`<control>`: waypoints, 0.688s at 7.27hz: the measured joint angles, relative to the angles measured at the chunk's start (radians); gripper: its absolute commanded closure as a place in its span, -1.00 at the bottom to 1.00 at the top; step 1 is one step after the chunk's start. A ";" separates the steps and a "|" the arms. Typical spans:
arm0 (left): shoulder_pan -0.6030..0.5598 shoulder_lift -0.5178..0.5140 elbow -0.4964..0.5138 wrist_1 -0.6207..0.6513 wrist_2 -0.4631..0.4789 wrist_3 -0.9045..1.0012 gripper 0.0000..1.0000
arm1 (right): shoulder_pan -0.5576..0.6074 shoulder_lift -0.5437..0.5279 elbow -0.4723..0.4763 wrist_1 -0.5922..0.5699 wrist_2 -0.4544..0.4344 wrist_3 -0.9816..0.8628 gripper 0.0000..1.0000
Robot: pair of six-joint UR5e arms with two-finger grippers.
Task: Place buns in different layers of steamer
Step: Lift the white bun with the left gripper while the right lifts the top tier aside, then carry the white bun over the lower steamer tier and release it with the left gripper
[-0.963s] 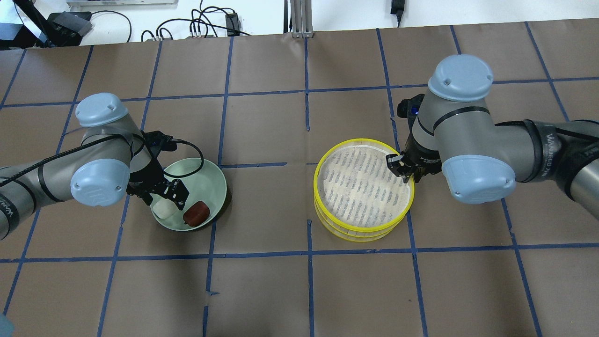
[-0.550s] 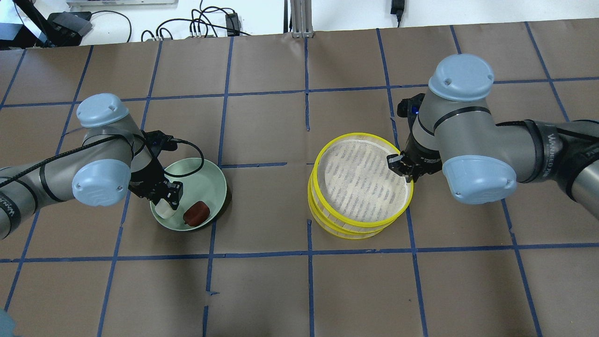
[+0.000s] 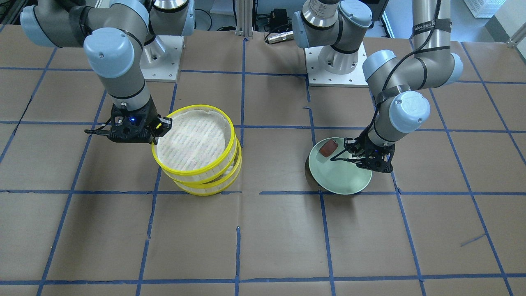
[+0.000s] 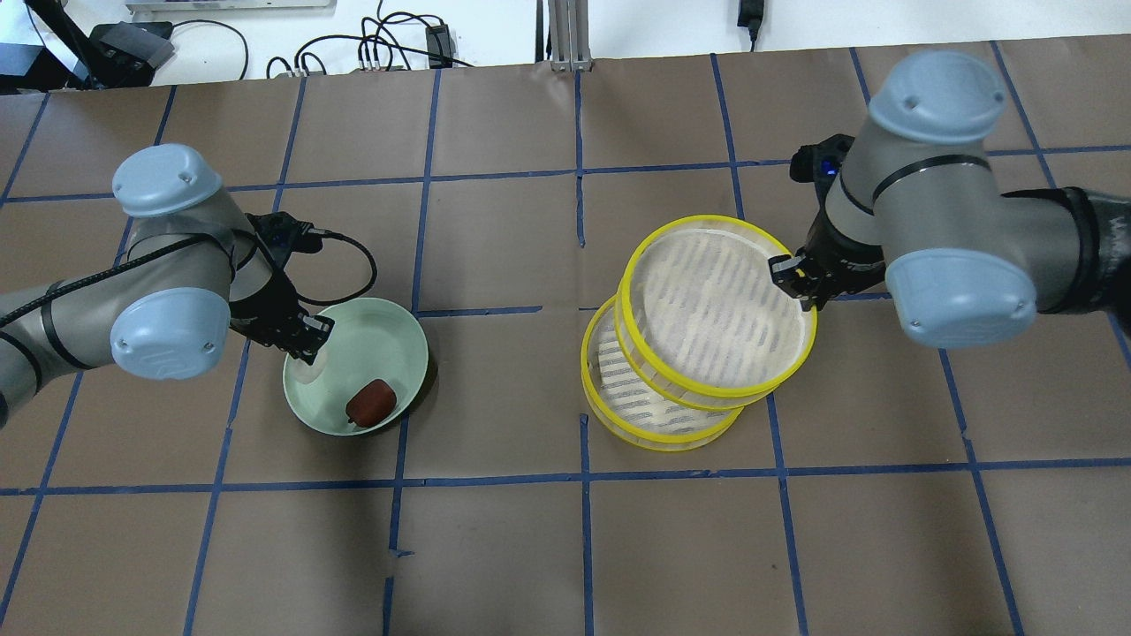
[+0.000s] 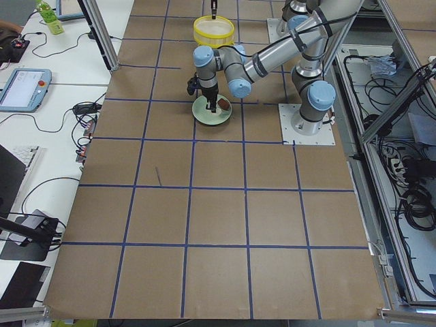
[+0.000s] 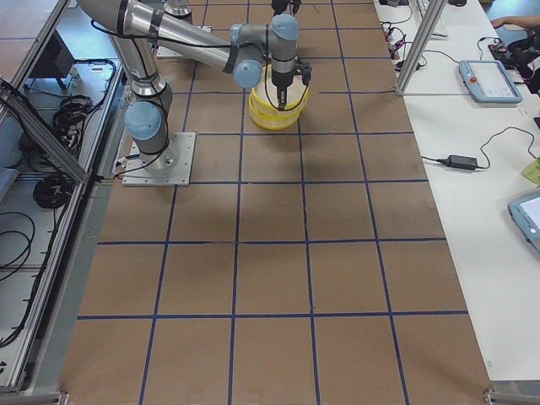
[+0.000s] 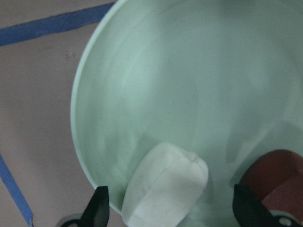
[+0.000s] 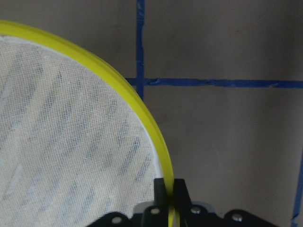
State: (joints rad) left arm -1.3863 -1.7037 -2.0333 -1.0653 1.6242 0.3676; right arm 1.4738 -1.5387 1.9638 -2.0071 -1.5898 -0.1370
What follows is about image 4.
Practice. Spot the black camera stand base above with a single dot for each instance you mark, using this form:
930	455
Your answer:
132	52

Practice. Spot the aluminium frame post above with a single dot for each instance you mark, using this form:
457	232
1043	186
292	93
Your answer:
568	23

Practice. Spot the yellow bottom steamer layer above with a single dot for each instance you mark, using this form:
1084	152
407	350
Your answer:
631	409

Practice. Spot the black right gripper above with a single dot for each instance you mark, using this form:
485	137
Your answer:
838	258

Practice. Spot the black power adapter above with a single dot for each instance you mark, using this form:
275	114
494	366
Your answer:
751	14

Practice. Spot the light green bowl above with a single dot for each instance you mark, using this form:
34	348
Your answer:
371	339

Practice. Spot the yellow top steamer layer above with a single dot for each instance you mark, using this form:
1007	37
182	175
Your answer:
700	320

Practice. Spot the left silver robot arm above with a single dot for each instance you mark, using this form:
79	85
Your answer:
195	269

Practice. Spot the yellow steamer layer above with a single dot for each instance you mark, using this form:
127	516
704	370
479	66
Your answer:
700	320
631	409

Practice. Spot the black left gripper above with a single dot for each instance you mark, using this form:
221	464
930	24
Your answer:
268	307

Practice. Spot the white bun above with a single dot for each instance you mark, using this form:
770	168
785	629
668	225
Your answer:
305	372

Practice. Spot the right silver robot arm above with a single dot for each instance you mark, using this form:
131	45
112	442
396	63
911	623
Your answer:
911	202

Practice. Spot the brown bun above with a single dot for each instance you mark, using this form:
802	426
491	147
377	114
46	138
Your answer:
371	404

